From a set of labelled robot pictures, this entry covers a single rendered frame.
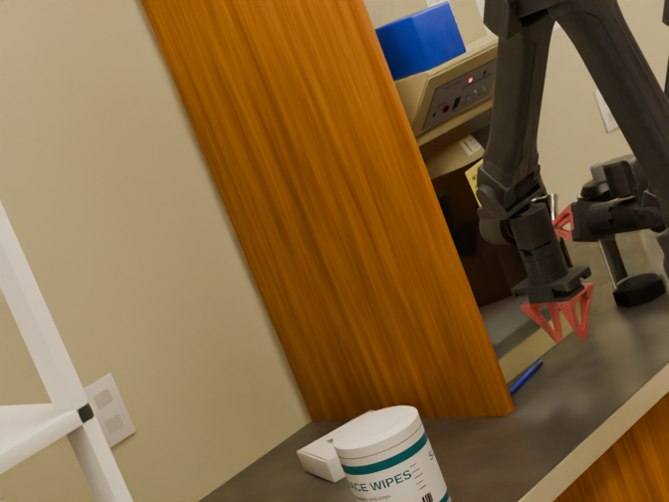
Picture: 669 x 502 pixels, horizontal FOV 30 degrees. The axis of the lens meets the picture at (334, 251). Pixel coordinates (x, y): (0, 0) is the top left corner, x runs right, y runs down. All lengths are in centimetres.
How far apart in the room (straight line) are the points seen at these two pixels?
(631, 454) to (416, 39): 74
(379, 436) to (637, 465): 49
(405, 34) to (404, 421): 64
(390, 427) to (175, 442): 61
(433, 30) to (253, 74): 33
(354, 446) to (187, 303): 65
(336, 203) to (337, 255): 10
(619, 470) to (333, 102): 74
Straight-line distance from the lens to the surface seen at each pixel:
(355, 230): 212
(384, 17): 214
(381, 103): 197
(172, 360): 228
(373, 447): 175
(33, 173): 217
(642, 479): 207
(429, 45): 204
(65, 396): 140
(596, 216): 219
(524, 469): 187
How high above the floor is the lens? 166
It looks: 11 degrees down
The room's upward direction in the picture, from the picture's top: 21 degrees counter-clockwise
